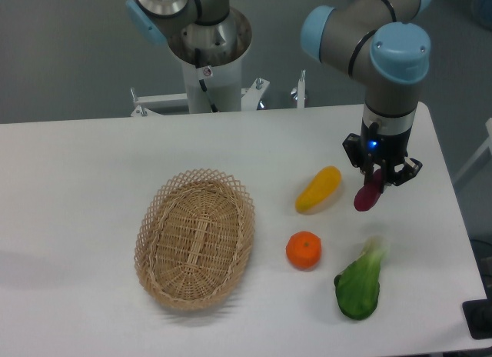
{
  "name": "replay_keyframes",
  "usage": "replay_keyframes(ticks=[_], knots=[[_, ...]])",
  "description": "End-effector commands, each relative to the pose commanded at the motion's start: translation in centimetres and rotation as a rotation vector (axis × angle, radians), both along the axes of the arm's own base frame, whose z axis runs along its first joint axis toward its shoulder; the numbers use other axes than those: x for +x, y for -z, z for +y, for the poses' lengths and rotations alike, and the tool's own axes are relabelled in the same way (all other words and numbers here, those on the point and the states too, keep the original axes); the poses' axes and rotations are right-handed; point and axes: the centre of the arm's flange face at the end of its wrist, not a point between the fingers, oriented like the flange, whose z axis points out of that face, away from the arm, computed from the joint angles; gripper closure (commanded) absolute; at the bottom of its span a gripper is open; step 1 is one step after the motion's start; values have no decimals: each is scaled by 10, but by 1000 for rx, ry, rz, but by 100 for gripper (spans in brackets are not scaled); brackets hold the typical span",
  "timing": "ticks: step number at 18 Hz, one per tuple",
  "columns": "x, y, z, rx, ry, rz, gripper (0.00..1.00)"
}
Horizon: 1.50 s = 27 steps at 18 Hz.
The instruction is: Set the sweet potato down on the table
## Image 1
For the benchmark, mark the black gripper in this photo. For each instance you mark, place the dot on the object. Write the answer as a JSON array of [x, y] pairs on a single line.
[[371, 150]]

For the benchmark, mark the purple sweet potato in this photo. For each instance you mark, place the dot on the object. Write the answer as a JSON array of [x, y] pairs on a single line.
[[368, 195]]

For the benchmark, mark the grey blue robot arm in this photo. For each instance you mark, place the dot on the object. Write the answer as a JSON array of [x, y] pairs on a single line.
[[374, 42]]

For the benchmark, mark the yellow mango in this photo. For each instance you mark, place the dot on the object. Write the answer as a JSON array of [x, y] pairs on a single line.
[[320, 188]]

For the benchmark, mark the orange tangerine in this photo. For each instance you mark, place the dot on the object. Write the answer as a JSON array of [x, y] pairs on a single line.
[[304, 250]]

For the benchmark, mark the green bok choy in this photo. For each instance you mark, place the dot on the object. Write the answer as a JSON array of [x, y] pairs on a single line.
[[357, 288]]

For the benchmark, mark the white furniture leg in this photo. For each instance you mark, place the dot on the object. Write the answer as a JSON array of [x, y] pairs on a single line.
[[478, 159]]

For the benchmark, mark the black device at table edge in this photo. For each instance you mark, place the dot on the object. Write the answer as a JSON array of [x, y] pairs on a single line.
[[478, 317]]

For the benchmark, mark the woven wicker basket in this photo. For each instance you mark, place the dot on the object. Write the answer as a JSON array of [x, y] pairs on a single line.
[[195, 240]]

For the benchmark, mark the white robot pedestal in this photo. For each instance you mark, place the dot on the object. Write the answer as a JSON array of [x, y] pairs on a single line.
[[211, 62]]

